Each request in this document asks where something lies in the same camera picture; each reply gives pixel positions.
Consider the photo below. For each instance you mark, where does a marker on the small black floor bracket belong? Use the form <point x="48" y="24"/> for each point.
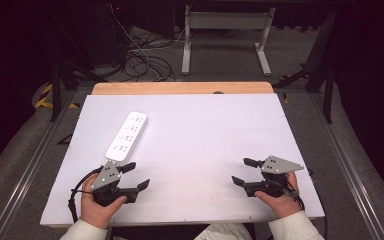
<point x="65" y="139"/>

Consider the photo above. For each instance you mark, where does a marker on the person's right hand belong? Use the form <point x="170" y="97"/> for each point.
<point x="280" y="205"/>

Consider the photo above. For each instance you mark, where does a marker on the aluminium floor rail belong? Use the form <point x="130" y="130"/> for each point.
<point x="30" y="170"/>
<point x="346" y="170"/>

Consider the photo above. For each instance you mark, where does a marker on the white metal table frame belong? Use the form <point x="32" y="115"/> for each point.
<point x="227" y="20"/>

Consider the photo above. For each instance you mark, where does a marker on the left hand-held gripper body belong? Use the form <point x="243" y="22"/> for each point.
<point x="105" y="176"/>

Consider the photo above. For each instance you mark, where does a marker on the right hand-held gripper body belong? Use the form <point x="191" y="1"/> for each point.
<point x="273" y="166"/>

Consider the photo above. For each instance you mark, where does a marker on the person's left hand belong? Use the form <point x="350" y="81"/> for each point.
<point x="96" y="210"/>

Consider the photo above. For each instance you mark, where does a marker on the black metal stand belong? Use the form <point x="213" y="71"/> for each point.
<point x="56" y="95"/>
<point x="328" y="96"/>

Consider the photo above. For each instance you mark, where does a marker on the person's lap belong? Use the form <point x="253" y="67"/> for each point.
<point x="226" y="232"/>

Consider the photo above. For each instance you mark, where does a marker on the white power strip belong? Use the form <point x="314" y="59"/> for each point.
<point x="126" y="136"/>

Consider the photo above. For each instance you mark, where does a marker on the yellow black hazard tape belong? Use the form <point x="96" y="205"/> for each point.
<point x="44" y="99"/>

